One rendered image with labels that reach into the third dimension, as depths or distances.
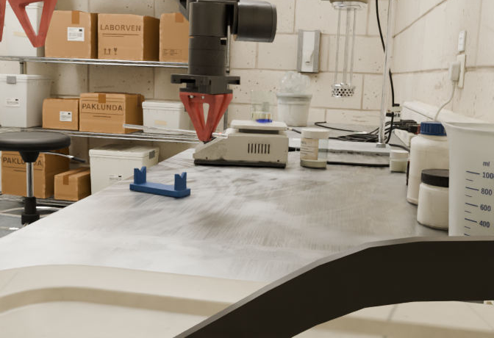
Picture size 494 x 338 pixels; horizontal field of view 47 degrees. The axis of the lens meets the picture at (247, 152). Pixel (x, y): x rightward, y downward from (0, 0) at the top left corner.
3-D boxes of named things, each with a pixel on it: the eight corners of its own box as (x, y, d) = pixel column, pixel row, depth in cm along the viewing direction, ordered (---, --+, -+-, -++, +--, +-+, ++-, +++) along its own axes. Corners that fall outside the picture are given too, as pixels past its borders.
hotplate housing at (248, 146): (192, 164, 119) (192, 126, 118) (198, 156, 132) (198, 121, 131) (298, 169, 119) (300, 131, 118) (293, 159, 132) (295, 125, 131)
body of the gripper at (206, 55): (241, 88, 88) (243, 40, 87) (206, 89, 79) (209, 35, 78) (206, 86, 91) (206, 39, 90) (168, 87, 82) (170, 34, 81)
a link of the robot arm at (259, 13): (191, 20, 93) (194, -32, 88) (260, 24, 96) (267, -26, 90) (195, 56, 84) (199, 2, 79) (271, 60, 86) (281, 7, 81)
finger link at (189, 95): (238, 139, 89) (240, 80, 88) (215, 145, 83) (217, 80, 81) (201, 136, 92) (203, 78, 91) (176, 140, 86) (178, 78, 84)
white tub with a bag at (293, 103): (290, 123, 232) (292, 70, 230) (317, 126, 223) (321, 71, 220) (267, 124, 222) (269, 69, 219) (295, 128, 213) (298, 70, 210)
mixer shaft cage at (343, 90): (330, 97, 152) (335, 1, 149) (330, 96, 159) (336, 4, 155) (356, 98, 151) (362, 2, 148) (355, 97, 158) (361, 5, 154)
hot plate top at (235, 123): (230, 128, 118) (230, 124, 118) (231, 123, 130) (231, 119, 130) (287, 131, 118) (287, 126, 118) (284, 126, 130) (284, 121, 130)
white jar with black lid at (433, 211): (426, 230, 74) (430, 175, 73) (410, 217, 81) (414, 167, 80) (477, 231, 75) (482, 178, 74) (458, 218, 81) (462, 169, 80)
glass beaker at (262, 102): (246, 124, 125) (248, 87, 124) (270, 124, 126) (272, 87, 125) (251, 126, 119) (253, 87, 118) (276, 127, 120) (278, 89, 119)
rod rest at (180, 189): (128, 189, 92) (128, 167, 92) (141, 186, 95) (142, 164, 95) (179, 198, 87) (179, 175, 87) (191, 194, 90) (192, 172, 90)
